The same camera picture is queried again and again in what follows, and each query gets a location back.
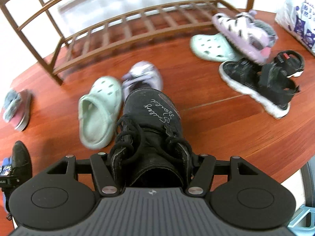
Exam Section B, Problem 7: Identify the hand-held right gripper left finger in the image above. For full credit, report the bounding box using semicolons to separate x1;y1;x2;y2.
45;153;125;197

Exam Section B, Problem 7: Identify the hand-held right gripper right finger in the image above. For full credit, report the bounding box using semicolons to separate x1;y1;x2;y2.
185;154;262;197

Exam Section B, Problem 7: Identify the black lace-up shoe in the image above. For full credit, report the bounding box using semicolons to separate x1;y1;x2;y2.
10;141;33;195
108;88;194;188

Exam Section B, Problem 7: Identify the black strap sport sandal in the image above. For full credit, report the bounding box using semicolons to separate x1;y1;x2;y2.
272;50;306;78
219;58;301;119

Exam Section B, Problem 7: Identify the brown wooden shoe rack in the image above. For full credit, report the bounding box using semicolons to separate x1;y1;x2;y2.
0;0;258;86

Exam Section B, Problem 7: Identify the pink boot with grey fur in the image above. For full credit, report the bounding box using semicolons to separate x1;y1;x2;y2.
2;89;32;131
251;20;278;57

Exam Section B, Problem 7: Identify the purple mesh sandal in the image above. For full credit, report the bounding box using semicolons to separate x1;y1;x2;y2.
212;10;271;65
122;61;163;99

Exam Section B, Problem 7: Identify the mint green clog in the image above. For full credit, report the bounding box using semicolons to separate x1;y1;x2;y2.
78;76;123;150
190;33;243;63

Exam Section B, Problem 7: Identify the blue slide sandal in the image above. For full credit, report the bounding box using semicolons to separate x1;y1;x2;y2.
0;157;13;176

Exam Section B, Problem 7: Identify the dark framed glass door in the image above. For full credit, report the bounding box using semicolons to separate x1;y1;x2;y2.
301;161;315;209

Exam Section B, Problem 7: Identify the light blue plastic stool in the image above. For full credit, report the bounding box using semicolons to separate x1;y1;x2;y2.
287;205;313;236

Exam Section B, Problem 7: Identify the white printed plastic bag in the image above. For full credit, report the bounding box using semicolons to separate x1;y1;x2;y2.
275;0;315;54

